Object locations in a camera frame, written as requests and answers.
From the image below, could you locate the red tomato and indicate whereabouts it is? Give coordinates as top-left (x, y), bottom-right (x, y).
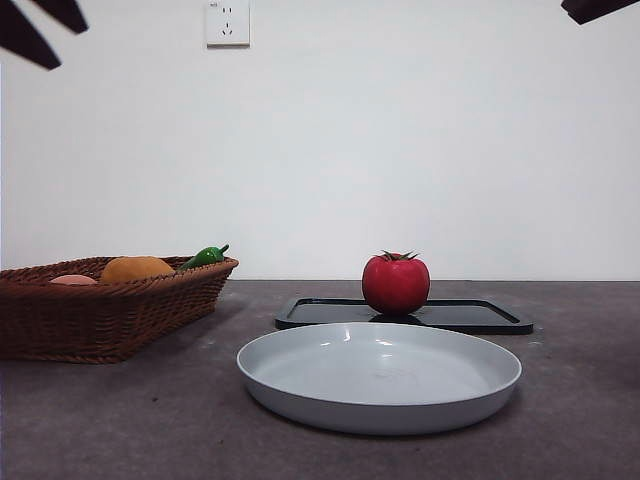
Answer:
top-left (361, 249), bottom-right (432, 316)

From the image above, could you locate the pale brown egg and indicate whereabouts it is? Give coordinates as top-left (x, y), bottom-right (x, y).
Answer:
top-left (48, 273), bottom-right (99, 287)

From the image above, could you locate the yellow-brown potato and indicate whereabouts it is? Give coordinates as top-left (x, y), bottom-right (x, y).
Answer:
top-left (101, 255), bottom-right (176, 284)

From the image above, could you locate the green chili pepper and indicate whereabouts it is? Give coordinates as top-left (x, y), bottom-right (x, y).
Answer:
top-left (177, 243), bottom-right (231, 271)

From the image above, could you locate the brown wicker basket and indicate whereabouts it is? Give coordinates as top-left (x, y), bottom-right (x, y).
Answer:
top-left (0, 254), bottom-right (240, 365)

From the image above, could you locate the dark rectangular tray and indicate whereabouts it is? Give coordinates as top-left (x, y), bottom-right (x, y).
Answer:
top-left (274, 296), bottom-right (535, 336)

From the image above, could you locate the grey round plate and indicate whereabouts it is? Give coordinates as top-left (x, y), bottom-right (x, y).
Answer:
top-left (236, 321), bottom-right (524, 436)

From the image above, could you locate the white wall socket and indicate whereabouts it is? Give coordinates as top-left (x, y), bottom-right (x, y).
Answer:
top-left (206, 0), bottom-right (251, 49)

